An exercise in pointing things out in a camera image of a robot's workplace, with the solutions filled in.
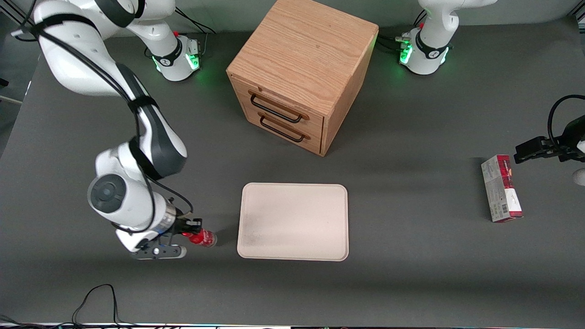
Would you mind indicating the beige rectangular tray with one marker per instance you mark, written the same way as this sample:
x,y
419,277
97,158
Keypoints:
x,y
292,221

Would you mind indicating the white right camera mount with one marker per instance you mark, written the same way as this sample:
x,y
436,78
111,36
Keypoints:
x,y
130,240

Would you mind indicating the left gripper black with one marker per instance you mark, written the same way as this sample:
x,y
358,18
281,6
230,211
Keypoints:
x,y
571,139

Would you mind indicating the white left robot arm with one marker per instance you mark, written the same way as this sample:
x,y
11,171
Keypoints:
x,y
429,50

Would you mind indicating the red coke bottle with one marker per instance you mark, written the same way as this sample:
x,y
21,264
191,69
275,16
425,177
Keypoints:
x,y
205,238

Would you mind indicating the red and grey carton box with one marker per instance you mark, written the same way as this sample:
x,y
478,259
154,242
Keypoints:
x,y
500,192

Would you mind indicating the wooden drawer front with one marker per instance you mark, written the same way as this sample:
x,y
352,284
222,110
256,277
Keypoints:
x,y
317,122
315,142

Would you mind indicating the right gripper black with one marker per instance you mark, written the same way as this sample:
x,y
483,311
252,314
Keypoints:
x,y
183,225

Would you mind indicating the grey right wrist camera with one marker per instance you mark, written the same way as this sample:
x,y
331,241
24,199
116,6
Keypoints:
x,y
160,252

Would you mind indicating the wooden drawer cabinet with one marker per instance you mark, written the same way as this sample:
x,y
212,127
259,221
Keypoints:
x,y
301,50

